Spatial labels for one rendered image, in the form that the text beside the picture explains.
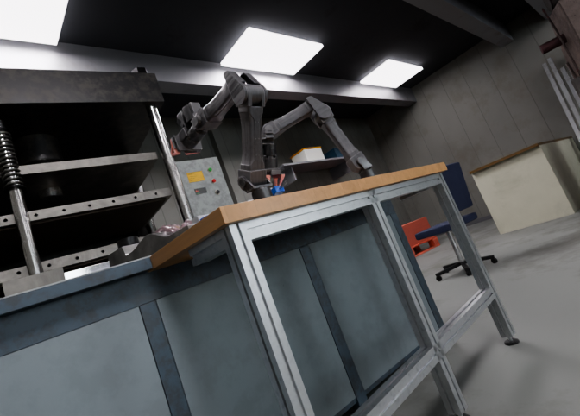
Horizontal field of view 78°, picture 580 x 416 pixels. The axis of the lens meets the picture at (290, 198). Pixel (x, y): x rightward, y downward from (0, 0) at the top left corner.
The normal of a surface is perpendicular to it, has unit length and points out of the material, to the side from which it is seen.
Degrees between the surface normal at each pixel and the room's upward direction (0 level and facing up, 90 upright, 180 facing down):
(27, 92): 90
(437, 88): 90
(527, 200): 90
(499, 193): 90
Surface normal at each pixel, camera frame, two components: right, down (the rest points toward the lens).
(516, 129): -0.70, 0.15
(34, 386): 0.55, -0.34
